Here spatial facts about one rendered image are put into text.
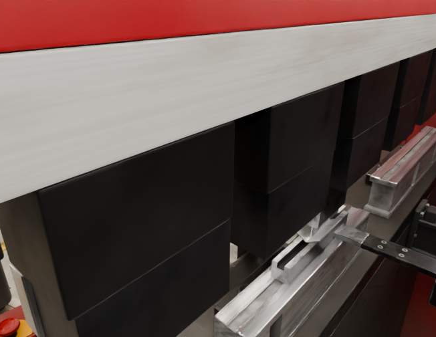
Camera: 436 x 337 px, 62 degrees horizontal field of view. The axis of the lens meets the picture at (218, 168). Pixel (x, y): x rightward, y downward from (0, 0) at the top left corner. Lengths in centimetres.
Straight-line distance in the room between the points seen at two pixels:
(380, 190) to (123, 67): 80
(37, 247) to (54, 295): 3
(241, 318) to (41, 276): 32
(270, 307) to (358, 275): 28
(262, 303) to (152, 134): 36
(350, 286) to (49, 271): 58
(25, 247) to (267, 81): 21
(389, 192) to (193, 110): 74
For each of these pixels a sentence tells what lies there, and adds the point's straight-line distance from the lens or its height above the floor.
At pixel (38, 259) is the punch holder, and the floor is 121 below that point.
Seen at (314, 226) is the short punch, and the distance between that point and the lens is 59.
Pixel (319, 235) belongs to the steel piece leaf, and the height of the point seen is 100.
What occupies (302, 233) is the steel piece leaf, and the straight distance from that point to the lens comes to 60.
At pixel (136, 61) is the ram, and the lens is 20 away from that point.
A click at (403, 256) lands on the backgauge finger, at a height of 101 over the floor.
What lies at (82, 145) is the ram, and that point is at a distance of 19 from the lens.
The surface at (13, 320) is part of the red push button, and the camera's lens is 81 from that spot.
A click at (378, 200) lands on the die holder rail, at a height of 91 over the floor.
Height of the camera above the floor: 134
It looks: 25 degrees down
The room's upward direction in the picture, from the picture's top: straight up
